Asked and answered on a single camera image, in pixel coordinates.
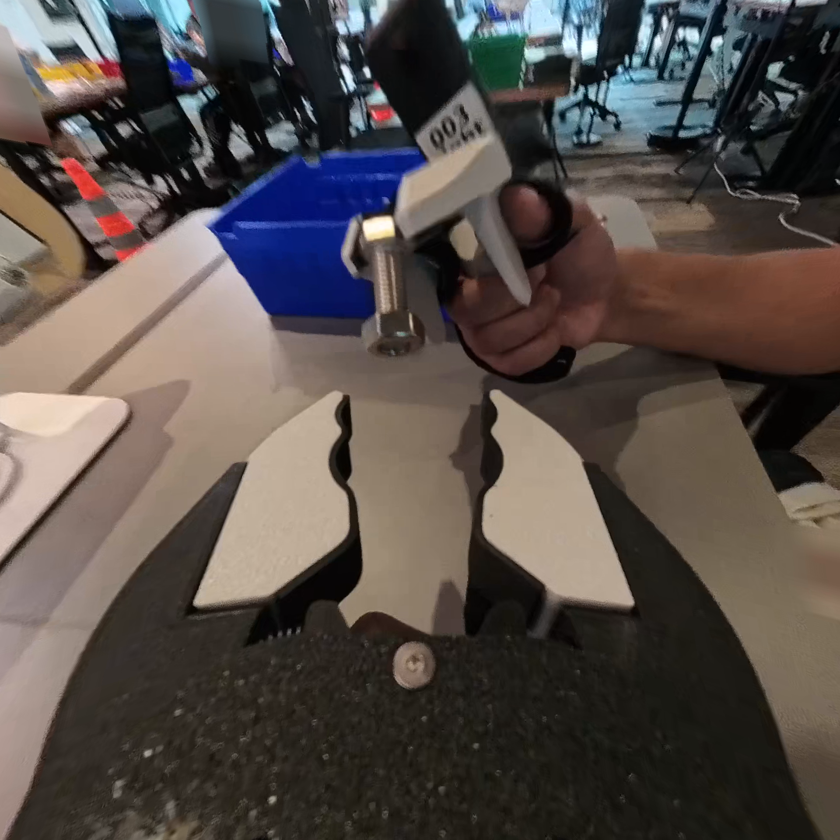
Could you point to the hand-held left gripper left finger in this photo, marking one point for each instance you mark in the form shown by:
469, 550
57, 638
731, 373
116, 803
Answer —
282, 518

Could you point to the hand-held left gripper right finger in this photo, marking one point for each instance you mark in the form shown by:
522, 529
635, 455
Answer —
551, 518

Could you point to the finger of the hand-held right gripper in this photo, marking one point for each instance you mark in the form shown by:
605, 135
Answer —
453, 187
353, 249

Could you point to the steel hex bolt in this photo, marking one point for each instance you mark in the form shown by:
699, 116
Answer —
392, 282

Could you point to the person's right hand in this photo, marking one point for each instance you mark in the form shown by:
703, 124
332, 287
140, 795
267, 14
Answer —
577, 295

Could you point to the green plastic bin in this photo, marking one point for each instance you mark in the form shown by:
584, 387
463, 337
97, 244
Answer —
499, 59

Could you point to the black office chair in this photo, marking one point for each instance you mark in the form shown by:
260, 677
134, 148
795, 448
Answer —
604, 59
154, 111

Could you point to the white tablet stand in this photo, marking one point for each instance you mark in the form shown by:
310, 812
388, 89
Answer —
59, 446

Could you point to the small blue plastic bin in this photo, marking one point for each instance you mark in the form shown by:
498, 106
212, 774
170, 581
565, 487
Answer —
180, 71

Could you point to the orange traffic cone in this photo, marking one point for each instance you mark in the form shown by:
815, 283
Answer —
108, 210

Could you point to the red plastic bin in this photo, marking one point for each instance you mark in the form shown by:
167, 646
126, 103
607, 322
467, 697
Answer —
110, 67

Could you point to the long wooden office desk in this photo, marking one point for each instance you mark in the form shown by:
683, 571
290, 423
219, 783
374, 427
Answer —
79, 92

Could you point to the yellow plastic bin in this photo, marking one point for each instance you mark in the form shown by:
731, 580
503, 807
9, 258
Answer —
62, 71

